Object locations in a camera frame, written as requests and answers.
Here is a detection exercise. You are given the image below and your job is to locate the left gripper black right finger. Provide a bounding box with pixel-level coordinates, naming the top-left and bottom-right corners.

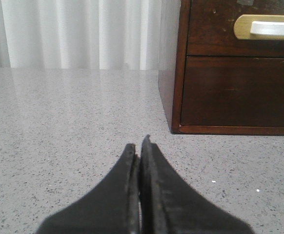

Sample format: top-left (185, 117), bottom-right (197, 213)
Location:
top-left (140, 136), bottom-right (252, 234)

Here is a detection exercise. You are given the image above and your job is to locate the dark wooden drawer cabinet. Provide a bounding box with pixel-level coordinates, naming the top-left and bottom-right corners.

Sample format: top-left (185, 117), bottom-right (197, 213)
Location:
top-left (159, 0), bottom-right (284, 135)

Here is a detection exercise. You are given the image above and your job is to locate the white drawer handle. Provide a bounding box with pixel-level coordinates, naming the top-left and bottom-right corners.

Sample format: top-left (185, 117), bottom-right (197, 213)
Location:
top-left (250, 21), bottom-right (284, 36)

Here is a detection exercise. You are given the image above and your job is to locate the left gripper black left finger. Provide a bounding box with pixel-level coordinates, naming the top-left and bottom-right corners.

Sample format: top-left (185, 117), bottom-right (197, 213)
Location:
top-left (38, 144), bottom-right (140, 234)

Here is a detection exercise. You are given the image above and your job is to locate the white curtain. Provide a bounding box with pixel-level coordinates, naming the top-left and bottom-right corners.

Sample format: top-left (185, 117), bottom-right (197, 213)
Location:
top-left (0, 0), bottom-right (181, 70)

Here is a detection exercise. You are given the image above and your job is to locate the wooden drawer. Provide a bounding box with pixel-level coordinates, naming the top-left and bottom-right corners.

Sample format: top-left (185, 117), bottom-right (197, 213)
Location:
top-left (187, 0), bottom-right (284, 58)
top-left (181, 57), bottom-right (284, 127)

